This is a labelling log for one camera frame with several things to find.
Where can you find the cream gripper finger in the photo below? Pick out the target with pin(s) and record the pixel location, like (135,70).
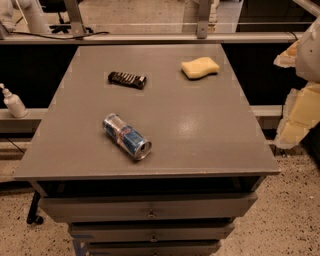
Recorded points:
(302,107)

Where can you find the black rxbar chocolate bar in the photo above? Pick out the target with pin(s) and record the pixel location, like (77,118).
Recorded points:
(127,80)

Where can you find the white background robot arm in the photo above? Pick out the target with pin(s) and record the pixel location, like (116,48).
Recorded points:
(31,11)

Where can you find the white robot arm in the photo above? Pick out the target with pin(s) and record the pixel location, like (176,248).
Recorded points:
(302,107)

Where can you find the yellow sponge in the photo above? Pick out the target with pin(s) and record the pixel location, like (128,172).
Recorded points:
(200,67)

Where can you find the top grey drawer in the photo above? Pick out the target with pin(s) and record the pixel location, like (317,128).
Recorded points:
(163,207)

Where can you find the grey drawer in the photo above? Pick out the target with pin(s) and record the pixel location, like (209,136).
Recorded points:
(163,207)
(169,248)
(151,232)

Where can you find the grey drawer cabinet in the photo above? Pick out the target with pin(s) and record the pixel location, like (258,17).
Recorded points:
(205,137)

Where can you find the middle grey drawer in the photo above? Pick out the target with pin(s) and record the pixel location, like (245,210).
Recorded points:
(151,232)

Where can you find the bottom grey drawer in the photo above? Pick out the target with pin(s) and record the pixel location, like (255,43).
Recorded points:
(169,248)

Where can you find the blue silver energy drink can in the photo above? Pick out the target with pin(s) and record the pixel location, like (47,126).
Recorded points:
(126,137)

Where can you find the black office chair base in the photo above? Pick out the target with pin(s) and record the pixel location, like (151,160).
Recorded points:
(74,26)

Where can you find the white spray bottle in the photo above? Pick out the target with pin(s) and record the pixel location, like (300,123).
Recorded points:
(13,103)

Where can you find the black caster leg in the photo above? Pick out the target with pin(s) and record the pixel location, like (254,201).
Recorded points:
(33,217)

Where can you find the grey metal rail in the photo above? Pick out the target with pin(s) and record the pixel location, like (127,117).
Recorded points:
(21,38)

